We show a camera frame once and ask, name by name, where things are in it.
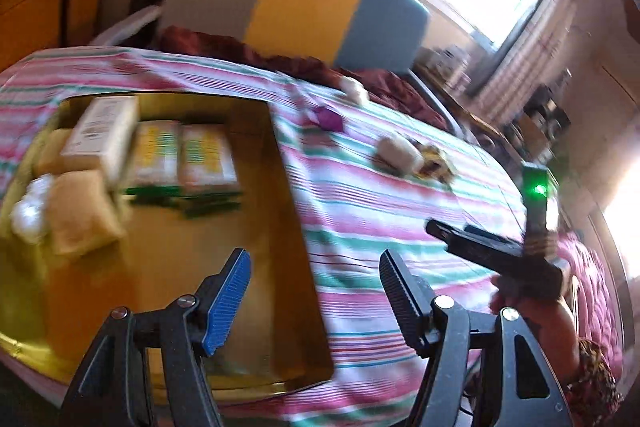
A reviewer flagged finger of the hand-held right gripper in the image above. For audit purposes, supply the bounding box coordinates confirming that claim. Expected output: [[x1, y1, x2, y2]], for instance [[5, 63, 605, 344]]
[[425, 218, 532, 274], [463, 223, 527, 254]]

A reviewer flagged large beige packet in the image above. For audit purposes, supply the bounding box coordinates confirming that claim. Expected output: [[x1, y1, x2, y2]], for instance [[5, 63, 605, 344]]
[[50, 169, 128, 258]]

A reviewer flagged wooden bedside table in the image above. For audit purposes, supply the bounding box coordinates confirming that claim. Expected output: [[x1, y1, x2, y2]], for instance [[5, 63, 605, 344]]
[[415, 67, 506, 142]]

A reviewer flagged gold metal tin box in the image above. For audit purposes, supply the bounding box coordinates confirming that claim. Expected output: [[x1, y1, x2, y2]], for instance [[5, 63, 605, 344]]
[[0, 93, 335, 395]]

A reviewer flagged white crumpled packet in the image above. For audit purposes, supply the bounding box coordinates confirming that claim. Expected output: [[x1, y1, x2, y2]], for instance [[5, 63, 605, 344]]
[[9, 174, 56, 243]]

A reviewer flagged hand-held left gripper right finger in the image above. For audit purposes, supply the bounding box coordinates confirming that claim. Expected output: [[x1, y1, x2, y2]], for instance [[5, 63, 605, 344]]
[[379, 249, 573, 427]]

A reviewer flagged white plastic armrest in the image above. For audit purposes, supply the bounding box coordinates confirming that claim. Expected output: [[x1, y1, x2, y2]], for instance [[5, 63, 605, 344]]
[[92, 4, 161, 45]]

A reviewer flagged maroon blanket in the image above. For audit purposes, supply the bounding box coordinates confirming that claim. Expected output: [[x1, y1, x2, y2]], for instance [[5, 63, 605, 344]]
[[159, 26, 451, 132]]

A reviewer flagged grey metal bed rail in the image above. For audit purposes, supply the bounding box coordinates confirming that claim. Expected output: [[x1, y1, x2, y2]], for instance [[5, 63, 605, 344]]
[[410, 69, 462, 134]]

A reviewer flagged pink quilt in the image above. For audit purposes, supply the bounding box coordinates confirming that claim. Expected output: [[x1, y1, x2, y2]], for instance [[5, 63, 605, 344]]
[[555, 227, 631, 358]]

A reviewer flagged white cardboard box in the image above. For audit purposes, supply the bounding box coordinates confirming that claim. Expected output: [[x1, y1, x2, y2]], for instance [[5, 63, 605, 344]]
[[60, 96, 141, 188]]

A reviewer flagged purple snack packet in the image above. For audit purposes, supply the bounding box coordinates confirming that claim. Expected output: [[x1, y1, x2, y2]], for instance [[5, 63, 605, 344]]
[[311, 104, 345, 132]]

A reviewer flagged dark green flat packet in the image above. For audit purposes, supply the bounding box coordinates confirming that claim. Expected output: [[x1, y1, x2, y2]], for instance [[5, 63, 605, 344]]
[[125, 184, 246, 220]]

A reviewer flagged cluster of white bottles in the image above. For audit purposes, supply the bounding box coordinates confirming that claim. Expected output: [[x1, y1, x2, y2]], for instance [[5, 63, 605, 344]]
[[420, 47, 476, 88]]

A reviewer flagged small white packet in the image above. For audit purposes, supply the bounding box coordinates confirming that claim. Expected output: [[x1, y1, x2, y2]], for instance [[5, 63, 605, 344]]
[[340, 77, 370, 105]]

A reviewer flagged pale round pouch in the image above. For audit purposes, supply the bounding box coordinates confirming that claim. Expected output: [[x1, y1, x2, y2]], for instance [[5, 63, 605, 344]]
[[376, 134, 423, 175]]

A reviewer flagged grey yellow blue headboard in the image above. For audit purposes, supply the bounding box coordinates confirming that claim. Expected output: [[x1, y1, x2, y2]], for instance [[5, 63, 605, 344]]
[[157, 0, 432, 70]]

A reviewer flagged striped side curtain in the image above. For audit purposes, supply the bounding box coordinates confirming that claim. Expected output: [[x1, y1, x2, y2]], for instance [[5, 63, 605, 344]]
[[480, 0, 601, 118]]

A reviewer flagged person's right hand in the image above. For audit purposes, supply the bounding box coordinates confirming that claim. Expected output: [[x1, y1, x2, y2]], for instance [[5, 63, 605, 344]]
[[487, 274, 581, 355]]

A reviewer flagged gold patterned snack packet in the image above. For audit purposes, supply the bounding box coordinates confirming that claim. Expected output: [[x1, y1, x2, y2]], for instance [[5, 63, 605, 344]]
[[417, 144, 456, 182]]

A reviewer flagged striped pink green bed sheet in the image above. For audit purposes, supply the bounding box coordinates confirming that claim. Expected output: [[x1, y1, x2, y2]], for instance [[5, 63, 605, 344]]
[[0, 47, 576, 427]]

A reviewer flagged dark shelf clutter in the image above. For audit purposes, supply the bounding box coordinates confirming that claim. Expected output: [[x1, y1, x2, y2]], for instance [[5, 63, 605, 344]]
[[520, 72, 572, 148]]

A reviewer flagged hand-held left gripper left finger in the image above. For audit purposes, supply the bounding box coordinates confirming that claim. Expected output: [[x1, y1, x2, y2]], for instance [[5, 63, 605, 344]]
[[60, 248, 252, 427]]

